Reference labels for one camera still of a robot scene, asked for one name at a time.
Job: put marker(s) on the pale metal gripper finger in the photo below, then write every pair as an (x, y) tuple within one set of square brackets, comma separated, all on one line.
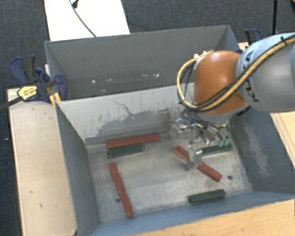
[(198, 158), (191, 160)]

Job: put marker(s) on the red-brown flat block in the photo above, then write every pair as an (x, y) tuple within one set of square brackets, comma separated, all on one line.
[(121, 190), (210, 171), (132, 140)]

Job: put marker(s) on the dark green flat block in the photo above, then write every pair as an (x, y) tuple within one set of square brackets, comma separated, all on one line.
[(215, 149), (125, 151), (206, 197)]

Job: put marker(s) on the grey metal bin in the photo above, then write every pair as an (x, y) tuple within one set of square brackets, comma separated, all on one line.
[(152, 185)]

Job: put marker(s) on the pale wood flat board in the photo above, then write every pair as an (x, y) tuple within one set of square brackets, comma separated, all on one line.
[(40, 172)]

